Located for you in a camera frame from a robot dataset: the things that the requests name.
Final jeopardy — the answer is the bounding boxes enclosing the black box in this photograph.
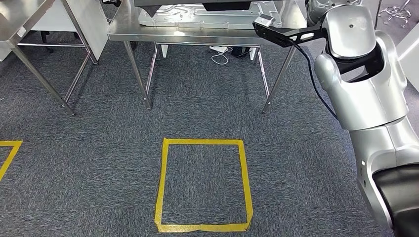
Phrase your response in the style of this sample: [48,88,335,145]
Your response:
[230,46,252,59]

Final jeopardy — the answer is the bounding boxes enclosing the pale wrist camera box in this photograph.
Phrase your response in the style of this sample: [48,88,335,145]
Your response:
[253,14,276,28]

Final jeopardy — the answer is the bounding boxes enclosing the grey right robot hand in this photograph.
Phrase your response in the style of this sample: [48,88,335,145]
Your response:
[306,0,360,27]

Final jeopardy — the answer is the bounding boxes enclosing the chrome chair base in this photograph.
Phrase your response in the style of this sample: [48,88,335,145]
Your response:
[378,0,414,29]

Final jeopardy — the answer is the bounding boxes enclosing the white power cord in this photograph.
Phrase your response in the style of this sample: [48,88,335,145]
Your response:
[211,49,234,65]

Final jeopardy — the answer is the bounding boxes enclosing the white panel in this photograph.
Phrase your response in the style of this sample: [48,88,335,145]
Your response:
[395,23,419,93]

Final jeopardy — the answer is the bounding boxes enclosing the black camera cable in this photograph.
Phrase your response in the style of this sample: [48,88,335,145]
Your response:
[291,40,338,120]

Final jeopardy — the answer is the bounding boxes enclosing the silver stamped metal panel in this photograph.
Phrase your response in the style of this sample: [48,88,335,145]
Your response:
[139,2,307,30]

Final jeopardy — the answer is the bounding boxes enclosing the long black plastic part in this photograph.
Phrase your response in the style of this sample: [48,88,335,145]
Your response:
[133,0,308,18]

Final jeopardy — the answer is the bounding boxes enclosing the black chair base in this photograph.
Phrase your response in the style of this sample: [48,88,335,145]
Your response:
[39,30,55,54]

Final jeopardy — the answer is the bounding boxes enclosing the black camera bracket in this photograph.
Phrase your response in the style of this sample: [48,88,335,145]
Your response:
[252,21,329,49]

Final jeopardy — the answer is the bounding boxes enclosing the yellow floor tape square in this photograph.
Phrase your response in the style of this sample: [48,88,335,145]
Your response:
[0,140,23,182]
[154,138,254,234]

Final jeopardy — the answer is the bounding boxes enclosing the stainless steel table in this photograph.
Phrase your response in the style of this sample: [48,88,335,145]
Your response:
[0,0,99,117]
[107,0,308,115]

